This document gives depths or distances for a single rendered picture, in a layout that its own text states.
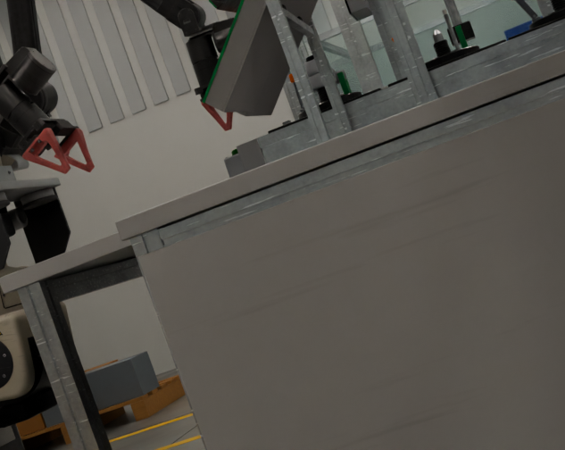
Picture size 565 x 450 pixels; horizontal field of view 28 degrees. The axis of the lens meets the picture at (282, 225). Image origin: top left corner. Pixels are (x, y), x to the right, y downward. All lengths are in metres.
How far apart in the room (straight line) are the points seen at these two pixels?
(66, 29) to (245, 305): 9.98
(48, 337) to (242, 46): 0.60
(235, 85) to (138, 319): 9.50
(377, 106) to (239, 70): 0.38
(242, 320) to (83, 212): 9.85
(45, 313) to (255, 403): 0.50
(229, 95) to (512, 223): 0.57
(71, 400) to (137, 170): 9.25
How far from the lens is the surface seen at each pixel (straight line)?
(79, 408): 1.98
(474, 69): 2.16
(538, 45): 2.16
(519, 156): 1.56
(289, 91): 3.20
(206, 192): 1.62
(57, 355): 1.98
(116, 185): 11.28
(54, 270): 1.94
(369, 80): 3.40
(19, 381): 2.22
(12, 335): 2.21
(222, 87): 1.89
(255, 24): 1.87
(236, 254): 1.61
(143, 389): 7.65
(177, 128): 11.03
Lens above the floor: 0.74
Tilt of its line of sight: 1 degrees up
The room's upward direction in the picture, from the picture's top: 20 degrees counter-clockwise
